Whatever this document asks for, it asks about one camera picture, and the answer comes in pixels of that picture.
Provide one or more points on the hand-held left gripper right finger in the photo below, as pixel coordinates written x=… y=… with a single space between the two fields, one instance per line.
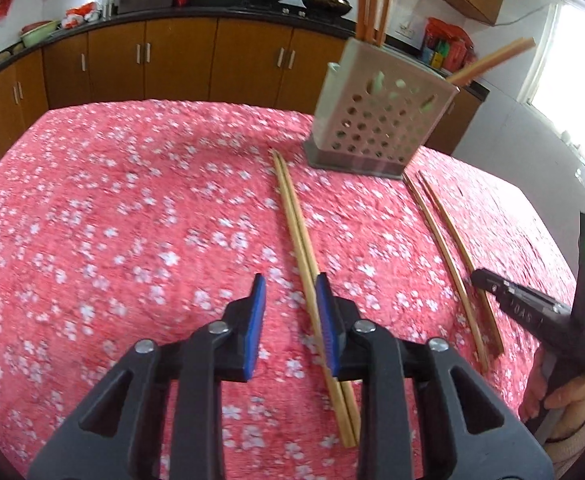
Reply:
x=325 y=330

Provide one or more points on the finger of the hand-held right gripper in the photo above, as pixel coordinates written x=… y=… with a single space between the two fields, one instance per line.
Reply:
x=522 y=305

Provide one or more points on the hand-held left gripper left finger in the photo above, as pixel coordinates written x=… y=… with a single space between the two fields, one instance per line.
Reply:
x=256 y=330

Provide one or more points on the wooden chopstick pair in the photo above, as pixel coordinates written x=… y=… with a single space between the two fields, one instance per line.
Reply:
x=442 y=265
x=292 y=220

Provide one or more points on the beige perforated utensil holder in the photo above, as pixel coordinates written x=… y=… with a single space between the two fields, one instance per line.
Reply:
x=372 y=110

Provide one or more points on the person's right forearm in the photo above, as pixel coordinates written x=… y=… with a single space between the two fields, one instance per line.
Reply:
x=582 y=455

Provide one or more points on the person's right hand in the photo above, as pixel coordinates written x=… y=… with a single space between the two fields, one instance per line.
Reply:
x=572 y=402

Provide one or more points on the red floral tablecloth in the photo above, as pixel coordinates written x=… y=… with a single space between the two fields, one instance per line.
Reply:
x=122 y=210

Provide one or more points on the large window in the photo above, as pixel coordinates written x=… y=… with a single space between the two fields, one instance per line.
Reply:
x=577 y=80

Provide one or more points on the red bag with condiments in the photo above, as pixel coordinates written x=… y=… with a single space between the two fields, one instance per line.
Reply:
x=447 y=42

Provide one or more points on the wooden base cabinets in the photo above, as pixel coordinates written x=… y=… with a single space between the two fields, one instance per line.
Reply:
x=182 y=60

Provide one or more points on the gas stove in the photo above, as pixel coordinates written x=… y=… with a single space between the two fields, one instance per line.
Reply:
x=282 y=9

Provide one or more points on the black kitchen countertop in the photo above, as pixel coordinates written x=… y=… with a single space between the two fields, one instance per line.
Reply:
x=197 y=11

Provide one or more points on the wok with lid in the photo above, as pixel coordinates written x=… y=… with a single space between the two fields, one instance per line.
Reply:
x=327 y=2

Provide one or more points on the red and white bag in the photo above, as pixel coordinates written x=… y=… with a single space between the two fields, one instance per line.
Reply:
x=80 y=16

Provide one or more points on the green basin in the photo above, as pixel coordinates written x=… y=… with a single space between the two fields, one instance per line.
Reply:
x=40 y=34

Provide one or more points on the wall power outlet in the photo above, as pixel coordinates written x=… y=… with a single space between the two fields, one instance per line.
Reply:
x=406 y=27

